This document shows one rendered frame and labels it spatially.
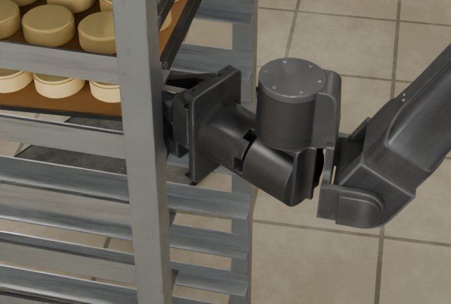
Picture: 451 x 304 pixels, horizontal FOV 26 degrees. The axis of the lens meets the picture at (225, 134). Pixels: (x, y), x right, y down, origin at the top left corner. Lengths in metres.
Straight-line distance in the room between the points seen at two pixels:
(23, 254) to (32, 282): 0.73
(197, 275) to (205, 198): 0.18
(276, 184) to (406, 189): 0.11
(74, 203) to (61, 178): 0.60
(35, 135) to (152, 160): 0.13
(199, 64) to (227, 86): 0.48
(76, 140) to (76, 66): 0.09
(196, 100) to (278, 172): 0.10
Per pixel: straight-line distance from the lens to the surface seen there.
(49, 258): 1.09
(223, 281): 1.68
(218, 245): 1.61
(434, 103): 0.79
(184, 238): 1.62
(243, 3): 1.32
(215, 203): 1.55
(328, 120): 0.81
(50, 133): 0.96
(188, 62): 1.38
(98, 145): 0.95
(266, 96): 0.80
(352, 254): 2.18
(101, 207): 1.01
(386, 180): 0.83
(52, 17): 0.95
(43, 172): 1.62
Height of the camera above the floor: 1.57
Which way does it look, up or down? 39 degrees down
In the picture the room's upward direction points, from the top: straight up
